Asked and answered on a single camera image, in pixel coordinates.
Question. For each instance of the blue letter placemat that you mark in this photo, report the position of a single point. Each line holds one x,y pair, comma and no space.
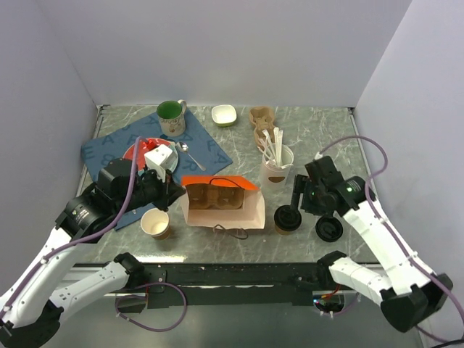
98,152

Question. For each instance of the black coffee cup lid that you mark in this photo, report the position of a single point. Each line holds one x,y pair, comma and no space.
287,215

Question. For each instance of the brown paper cup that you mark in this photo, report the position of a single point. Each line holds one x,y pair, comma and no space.
285,230
156,223

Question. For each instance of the green inside ceramic mug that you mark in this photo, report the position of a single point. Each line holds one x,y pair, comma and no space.
171,116

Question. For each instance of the metal spoon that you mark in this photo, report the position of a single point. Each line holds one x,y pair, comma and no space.
185,149

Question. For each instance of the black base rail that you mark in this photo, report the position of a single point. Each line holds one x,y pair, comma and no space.
234,283

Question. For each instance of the small white green bowl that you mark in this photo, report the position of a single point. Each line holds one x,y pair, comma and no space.
224,115

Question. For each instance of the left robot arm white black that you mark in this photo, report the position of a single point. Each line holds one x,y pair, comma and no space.
34,308

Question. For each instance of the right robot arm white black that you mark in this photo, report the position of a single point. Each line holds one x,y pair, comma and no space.
408,291

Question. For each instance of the orange paper bag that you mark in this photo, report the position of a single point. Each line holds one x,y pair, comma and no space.
251,215

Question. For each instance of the white cup holding stirrers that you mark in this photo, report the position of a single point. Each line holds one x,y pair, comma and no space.
274,177

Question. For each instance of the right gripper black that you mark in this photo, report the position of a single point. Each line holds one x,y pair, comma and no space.
302,184

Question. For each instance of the wrapped white stirrers bundle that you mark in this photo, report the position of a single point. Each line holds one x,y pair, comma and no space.
272,149

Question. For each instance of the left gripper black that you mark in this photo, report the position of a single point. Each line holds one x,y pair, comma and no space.
169,191

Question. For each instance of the cardboard cup carrier tray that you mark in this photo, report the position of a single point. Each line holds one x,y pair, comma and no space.
204,196

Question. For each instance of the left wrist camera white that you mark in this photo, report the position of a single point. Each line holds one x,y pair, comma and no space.
161,156

